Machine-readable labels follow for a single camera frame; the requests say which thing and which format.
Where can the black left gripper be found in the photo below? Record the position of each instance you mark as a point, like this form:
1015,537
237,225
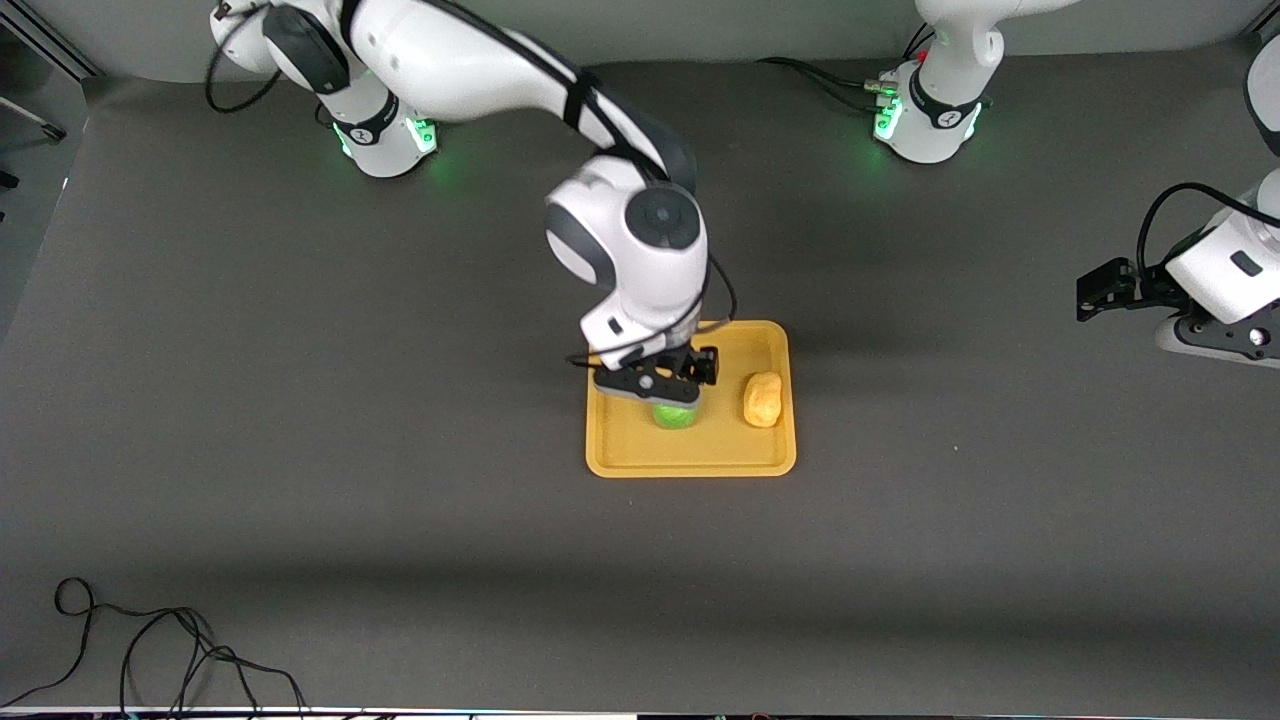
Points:
1144,286

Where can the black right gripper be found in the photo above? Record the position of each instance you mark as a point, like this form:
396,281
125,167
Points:
688,364

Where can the green toy apple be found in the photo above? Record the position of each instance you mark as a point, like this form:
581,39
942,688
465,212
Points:
676,417

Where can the yellow toy potato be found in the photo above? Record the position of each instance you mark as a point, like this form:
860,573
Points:
763,400

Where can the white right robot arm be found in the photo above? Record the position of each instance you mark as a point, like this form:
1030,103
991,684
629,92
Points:
620,230

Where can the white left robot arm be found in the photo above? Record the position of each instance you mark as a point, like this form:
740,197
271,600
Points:
945,95

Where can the yellow plastic tray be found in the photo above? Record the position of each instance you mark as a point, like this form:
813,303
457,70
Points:
690,450

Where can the aluminium frame rail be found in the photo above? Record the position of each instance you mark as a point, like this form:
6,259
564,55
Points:
50,40

